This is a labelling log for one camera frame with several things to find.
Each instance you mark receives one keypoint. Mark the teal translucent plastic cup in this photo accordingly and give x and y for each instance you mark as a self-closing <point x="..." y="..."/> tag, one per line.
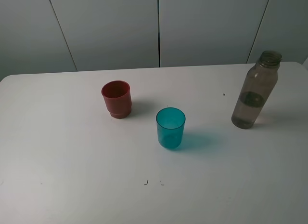
<point x="170" y="123"/>

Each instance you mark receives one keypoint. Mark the smoky translucent water bottle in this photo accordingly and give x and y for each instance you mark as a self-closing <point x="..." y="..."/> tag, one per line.
<point x="257" y="87"/>

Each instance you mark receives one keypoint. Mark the red plastic cup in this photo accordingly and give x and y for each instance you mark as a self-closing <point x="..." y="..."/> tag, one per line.
<point x="116" y="95"/>

